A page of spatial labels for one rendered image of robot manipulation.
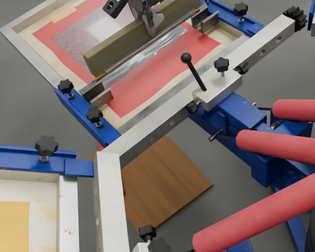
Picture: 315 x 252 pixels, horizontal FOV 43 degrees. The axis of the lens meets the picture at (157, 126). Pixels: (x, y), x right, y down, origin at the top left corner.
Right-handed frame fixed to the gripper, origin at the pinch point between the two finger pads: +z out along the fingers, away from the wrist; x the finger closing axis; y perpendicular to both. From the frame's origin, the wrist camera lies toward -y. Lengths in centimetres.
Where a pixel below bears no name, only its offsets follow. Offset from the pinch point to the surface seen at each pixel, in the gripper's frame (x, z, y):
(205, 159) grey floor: 13, 109, 21
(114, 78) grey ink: 4.9, 12.7, -13.0
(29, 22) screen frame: 56, 12, -19
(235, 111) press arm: -37.8, 4.8, -1.5
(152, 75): -3.4, 13.5, -3.7
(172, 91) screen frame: -16.3, 10.0, -5.5
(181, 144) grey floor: 30, 109, 18
